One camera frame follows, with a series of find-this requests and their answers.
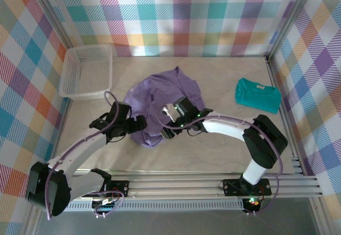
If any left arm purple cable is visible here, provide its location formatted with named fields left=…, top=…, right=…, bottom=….
left=44, top=91, right=126, bottom=221

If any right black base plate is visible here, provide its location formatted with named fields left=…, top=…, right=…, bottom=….
left=222, top=178, right=272, bottom=196

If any white plastic mesh basket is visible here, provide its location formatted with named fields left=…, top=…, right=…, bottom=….
left=59, top=44, right=114, bottom=101

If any right wired controller board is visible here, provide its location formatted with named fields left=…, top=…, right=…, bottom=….
left=242, top=196, right=264, bottom=216

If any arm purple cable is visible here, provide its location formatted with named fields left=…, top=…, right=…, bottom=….
left=156, top=104, right=283, bottom=216
left=44, top=91, right=126, bottom=221

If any grey slotted cable duct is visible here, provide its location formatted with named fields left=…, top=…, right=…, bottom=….
left=63, top=199, right=246, bottom=212

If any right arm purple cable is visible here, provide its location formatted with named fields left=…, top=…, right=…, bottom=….
left=156, top=104, right=283, bottom=216

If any aluminium frame corner post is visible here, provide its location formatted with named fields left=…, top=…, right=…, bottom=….
left=26, top=0, right=75, bottom=50
left=266, top=0, right=319, bottom=61

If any purple t-shirt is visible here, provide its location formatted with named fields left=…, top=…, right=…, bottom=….
left=125, top=66, right=206, bottom=148

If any folded teal t-shirt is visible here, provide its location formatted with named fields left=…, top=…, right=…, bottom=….
left=234, top=77, right=282, bottom=114

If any left wired controller board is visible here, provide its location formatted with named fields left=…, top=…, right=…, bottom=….
left=92, top=189, right=125, bottom=219

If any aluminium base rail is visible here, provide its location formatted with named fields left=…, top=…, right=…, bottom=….
left=69, top=167, right=324, bottom=199

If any wired controller board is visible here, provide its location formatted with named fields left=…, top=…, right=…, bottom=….
left=242, top=196, right=264, bottom=216
left=92, top=189, right=125, bottom=219

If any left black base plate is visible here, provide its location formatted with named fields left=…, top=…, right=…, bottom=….
left=105, top=180, right=131, bottom=198

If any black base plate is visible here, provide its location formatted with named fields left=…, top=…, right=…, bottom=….
left=105, top=180, right=131, bottom=198
left=222, top=178, right=272, bottom=196

